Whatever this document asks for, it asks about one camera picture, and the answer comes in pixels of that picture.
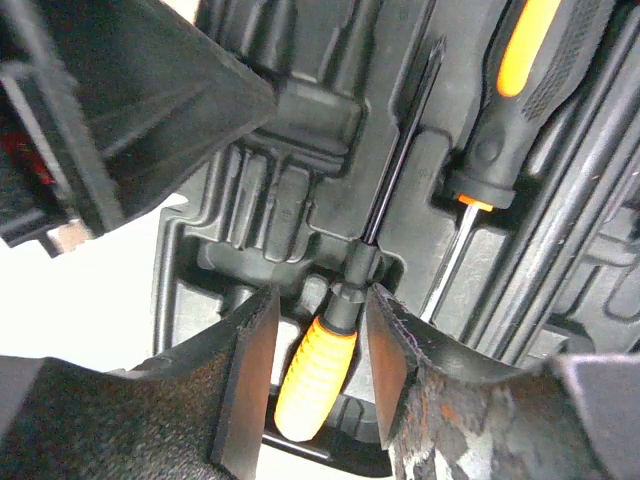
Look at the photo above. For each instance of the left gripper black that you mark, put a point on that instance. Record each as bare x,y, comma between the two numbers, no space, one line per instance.
107,107

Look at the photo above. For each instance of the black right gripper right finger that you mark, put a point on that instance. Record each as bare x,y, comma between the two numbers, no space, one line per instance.
445,411

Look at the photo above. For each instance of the large orange black screwdriver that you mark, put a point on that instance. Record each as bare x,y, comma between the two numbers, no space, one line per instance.
538,56

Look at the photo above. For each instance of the orange handled tool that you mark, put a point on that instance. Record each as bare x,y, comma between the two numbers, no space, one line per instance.
322,360

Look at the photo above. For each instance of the black plastic tool case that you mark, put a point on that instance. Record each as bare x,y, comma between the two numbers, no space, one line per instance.
553,278

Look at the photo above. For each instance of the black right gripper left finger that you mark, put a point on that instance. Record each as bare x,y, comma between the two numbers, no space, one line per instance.
195,411

